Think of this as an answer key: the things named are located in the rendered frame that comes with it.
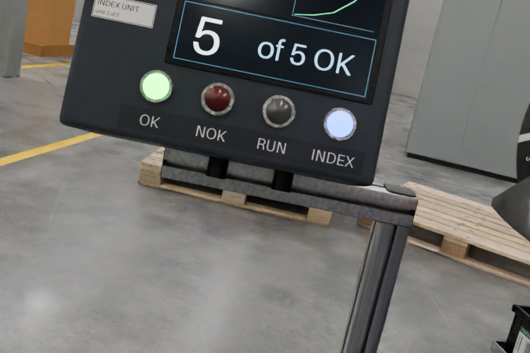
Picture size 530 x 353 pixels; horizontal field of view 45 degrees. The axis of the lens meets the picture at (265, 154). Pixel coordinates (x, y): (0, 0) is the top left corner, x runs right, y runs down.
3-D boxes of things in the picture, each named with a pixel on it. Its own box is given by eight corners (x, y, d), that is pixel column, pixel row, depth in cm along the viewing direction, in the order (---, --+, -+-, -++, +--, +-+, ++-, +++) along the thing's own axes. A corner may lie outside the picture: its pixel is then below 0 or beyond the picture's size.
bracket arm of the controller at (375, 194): (405, 218, 62) (413, 189, 61) (411, 228, 59) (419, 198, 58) (165, 169, 62) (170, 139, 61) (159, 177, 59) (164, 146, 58)
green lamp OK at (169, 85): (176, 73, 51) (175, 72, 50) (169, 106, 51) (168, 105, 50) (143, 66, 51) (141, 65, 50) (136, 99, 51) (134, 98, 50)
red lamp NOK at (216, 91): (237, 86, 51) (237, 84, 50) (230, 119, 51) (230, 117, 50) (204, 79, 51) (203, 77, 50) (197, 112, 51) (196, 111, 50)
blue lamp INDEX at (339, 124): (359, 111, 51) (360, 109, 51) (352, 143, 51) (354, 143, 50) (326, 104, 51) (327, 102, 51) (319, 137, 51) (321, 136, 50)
